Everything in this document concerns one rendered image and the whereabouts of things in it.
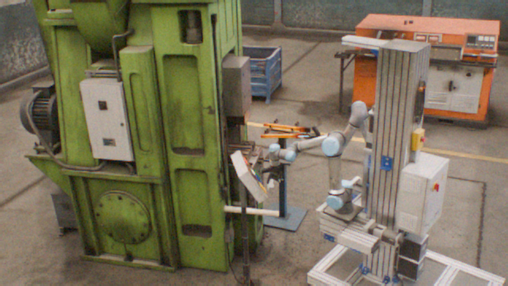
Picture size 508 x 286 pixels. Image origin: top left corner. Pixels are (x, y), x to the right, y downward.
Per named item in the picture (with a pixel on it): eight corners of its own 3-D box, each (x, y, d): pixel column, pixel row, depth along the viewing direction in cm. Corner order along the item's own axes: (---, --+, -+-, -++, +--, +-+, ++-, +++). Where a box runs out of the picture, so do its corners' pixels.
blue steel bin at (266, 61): (283, 86, 861) (282, 45, 829) (270, 103, 794) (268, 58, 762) (218, 82, 900) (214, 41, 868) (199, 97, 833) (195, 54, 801)
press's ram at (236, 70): (254, 99, 434) (252, 53, 417) (243, 117, 401) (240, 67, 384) (206, 97, 445) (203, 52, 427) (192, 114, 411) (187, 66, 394)
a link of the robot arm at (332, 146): (349, 202, 363) (344, 132, 342) (341, 213, 352) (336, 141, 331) (333, 199, 370) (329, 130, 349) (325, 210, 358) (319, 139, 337)
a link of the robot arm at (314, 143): (347, 124, 351) (290, 139, 382) (341, 129, 343) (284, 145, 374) (353, 139, 353) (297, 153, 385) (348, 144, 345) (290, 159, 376)
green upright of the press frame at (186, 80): (234, 254, 464) (217, -5, 362) (227, 272, 441) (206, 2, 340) (189, 249, 475) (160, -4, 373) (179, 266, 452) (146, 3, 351)
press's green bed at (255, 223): (265, 231, 494) (263, 190, 473) (256, 255, 462) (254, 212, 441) (210, 225, 507) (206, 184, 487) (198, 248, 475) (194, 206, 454)
